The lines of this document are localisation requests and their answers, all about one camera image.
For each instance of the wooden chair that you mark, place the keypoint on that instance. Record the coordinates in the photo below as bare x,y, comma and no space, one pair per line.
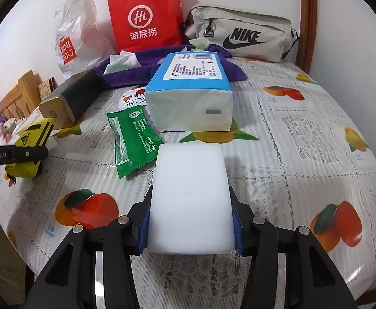
23,93

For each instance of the green snack packet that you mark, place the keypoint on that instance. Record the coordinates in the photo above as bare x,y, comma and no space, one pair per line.
133,138

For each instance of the red paper bag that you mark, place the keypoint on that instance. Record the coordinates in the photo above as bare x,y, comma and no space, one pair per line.
149,6

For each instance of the fruit print tablecloth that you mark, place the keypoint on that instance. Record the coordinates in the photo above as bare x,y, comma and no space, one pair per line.
303,154

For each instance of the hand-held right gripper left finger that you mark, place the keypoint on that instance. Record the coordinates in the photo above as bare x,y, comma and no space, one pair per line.
142,231

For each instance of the crumpled white tissue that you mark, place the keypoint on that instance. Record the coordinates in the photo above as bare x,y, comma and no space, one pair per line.
200,42

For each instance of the white snack packet red print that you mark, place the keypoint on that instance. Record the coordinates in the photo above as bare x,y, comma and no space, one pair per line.
133,99

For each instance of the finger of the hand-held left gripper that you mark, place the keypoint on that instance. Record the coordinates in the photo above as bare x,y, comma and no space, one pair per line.
30,154

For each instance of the patterned cardboard box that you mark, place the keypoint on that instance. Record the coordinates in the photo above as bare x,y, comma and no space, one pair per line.
46,88

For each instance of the blue tissue pack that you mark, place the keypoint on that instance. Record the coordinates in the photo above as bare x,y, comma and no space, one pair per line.
188,109

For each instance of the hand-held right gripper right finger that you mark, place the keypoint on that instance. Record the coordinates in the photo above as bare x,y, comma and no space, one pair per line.
238,231

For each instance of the beige waist bag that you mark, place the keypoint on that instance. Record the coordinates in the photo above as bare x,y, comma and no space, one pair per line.
271,25

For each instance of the white plush toy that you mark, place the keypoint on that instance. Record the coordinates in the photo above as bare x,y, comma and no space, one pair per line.
9,127

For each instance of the purple towel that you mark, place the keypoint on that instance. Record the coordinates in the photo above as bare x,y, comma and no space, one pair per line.
126,77

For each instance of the dark green tin box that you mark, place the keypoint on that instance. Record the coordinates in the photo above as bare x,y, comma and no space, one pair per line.
78,93

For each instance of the light green cloth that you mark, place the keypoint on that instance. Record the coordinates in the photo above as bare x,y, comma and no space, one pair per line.
4,257

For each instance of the white foam sponge block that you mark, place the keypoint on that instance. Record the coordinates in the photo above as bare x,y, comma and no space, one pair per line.
191,199

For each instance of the white plastic shopping bag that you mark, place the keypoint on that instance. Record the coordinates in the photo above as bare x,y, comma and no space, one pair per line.
78,22

